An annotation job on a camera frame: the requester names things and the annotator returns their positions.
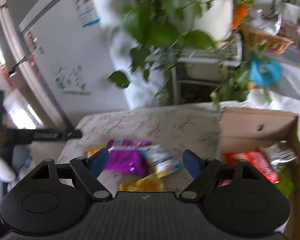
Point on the person's left forearm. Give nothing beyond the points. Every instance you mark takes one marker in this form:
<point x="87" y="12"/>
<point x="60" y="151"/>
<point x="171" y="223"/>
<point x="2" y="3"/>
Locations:
<point x="0" y="167"/>

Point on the red snack packet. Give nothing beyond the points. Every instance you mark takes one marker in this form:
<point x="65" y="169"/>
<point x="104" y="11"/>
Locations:
<point x="255" y="162"/>

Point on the small leafy plant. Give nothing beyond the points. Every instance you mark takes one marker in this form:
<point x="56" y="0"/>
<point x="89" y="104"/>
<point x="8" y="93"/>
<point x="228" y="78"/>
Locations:
<point x="236" y="85"/>

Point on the white refrigerator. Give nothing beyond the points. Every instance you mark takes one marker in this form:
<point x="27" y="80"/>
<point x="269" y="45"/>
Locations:
<point x="65" y="55"/>

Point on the silver snack packet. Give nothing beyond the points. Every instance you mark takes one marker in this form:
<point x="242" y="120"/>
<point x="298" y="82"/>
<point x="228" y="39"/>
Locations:
<point x="280" y="155"/>

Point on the blue plastic bag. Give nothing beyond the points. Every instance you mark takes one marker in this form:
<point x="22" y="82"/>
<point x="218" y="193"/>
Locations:
<point x="265" y="71"/>

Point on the green snack packet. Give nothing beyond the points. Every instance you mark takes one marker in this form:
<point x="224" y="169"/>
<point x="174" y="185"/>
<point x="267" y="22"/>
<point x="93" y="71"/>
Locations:
<point x="286" y="185"/>

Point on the small yellow snack packet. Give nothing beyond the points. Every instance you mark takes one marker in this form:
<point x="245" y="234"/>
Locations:
<point x="142" y="183"/>

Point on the small white plant pot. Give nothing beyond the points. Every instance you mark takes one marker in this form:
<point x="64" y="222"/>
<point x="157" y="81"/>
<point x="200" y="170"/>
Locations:
<point x="291" y="11"/>

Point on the purple snack packet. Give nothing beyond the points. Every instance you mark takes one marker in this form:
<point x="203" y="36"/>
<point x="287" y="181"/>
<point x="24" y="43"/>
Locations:
<point x="126" y="162"/>
<point x="132" y="143"/>

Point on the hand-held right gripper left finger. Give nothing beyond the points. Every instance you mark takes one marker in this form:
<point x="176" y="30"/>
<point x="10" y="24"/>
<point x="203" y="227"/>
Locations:
<point x="100" y="159"/>

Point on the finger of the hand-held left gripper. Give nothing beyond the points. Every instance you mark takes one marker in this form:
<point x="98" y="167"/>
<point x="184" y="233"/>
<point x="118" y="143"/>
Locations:
<point x="45" y="136"/>

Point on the pink snack packet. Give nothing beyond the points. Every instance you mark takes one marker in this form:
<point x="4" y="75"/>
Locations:
<point x="225" y="182"/>

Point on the orange-yellow snack packet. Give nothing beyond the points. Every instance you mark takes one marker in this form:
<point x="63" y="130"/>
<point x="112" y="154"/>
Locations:
<point x="93" y="152"/>

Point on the blue snack packet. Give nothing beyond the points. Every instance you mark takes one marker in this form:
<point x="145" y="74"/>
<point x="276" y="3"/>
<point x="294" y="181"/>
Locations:
<point x="162" y="158"/>

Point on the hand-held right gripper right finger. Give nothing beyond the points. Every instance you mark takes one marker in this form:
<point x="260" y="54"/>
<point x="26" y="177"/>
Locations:
<point x="192" y="164"/>

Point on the cardboard box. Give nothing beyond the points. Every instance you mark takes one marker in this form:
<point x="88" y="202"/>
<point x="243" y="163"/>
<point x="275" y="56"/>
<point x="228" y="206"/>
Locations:
<point x="257" y="127"/>

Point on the wicker basket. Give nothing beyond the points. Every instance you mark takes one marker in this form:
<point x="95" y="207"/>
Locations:
<point x="267" y="38"/>

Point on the white flower pot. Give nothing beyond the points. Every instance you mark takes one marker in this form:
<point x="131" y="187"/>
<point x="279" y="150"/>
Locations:
<point x="215" y="15"/>

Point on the green pothos plant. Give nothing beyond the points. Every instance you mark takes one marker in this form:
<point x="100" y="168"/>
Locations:
<point x="160" y="22"/>

